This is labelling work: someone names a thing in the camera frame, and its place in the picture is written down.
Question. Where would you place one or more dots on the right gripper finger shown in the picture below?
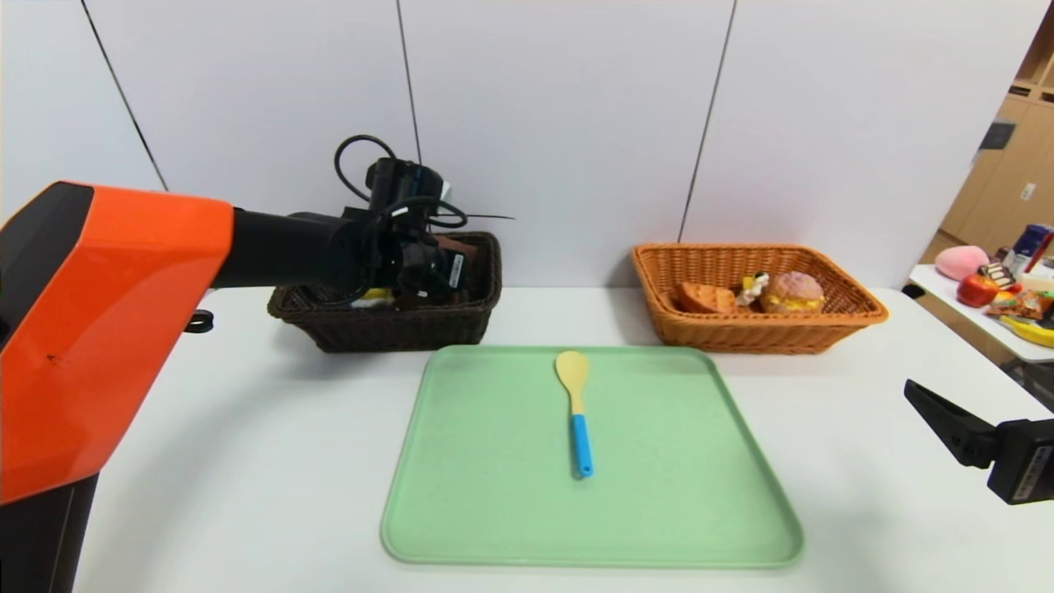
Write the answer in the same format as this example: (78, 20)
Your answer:
(955, 428)

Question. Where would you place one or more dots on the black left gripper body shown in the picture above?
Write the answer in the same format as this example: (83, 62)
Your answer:
(455, 269)

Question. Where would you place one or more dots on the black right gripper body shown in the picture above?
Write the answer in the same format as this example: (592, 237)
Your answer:
(1023, 469)

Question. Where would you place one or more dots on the brown towel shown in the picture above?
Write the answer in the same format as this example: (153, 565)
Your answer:
(457, 245)

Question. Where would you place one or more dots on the yellow duck toy car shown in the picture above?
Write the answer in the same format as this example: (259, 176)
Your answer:
(375, 293)

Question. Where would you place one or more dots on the toy cream puff bun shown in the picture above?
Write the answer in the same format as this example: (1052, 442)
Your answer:
(795, 288)

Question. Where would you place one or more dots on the toy waffle slice with cream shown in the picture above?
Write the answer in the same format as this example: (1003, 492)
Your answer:
(704, 298)

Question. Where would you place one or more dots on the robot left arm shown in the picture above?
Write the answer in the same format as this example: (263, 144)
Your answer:
(107, 313)

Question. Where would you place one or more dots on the dark brown wicker basket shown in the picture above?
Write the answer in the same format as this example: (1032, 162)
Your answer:
(428, 329)

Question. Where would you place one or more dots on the orange wicker basket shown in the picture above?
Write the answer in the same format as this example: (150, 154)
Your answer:
(741, 336)

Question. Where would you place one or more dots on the yellow toy banana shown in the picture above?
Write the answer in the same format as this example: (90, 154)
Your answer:
(1029, 333)

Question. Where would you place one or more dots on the red toy apple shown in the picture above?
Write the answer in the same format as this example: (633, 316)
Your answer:
(974, 292)

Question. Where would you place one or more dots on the colourful snack packet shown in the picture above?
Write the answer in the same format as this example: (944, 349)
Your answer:
(1021, 306)

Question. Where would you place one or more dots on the white side table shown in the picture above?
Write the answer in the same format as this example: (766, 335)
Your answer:
(939, 290)

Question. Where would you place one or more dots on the chocolate striped cake piece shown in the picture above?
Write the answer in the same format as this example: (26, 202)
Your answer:
(995, 276)

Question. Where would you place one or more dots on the pink round plush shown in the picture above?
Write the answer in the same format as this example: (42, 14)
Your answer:
(959, 263)

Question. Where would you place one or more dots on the light wooden cabinet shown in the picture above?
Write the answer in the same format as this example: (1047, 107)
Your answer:
(1013, 165)

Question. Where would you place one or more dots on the light green plastic tray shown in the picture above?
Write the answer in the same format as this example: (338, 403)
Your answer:
(659, 478)

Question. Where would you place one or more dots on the white wall socket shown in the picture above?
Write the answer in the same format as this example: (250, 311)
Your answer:
(1026, 193)

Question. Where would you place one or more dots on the dark grey wall box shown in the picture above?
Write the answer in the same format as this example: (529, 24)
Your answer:
(994, 137)

